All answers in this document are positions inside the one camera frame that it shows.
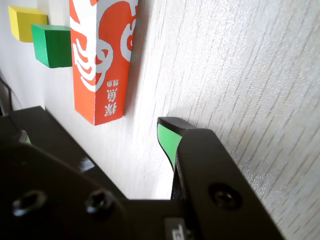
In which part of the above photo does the green wooden cube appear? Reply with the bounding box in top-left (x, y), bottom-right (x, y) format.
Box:
top-left (31, 24), bottom-right (74, 69)

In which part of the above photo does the black cardboard box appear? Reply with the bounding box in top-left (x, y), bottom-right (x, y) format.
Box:
top-left (0, 106), bottom-right (83, 176)

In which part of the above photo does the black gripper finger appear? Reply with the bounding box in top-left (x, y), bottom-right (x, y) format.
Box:
top-left (0, 129), bottom-right (136, 240)
top-left (156, 116), bottom-right (287, 240)

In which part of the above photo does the orange white snack box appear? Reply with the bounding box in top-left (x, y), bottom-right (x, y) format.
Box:
top-left (69, 0), bottom-right (139, 127)

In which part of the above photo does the yellow wooden cube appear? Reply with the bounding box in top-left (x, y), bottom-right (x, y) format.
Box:
top-left (8, 5), bottom-right (48, 43)

